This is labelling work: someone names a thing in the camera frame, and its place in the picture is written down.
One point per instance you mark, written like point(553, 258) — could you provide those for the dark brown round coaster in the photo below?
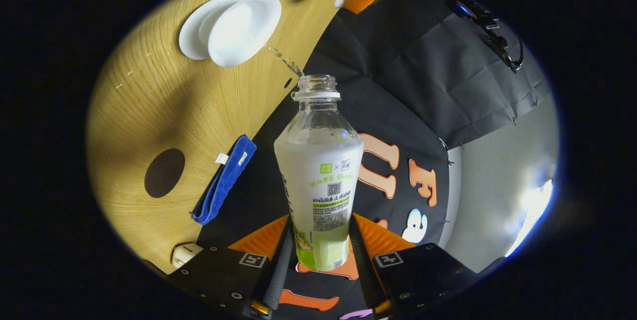
point(164, 173)

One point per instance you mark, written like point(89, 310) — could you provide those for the ceiling light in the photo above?
point(532, 210)

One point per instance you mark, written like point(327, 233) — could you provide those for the clear water bottle green label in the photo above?
point(318, 180)

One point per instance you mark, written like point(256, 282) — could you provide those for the white teacup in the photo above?
point(244, 31)

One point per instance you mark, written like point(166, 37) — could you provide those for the white toaster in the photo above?
point(184, 255)

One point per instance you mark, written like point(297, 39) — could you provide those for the white saucer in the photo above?
point(191, 36)

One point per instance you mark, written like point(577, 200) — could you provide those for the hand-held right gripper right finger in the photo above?
point(363, 270)

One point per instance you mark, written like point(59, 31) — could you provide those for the blue towel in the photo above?
point(226, 180)

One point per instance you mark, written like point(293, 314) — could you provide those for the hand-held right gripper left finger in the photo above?
point(277, 280)

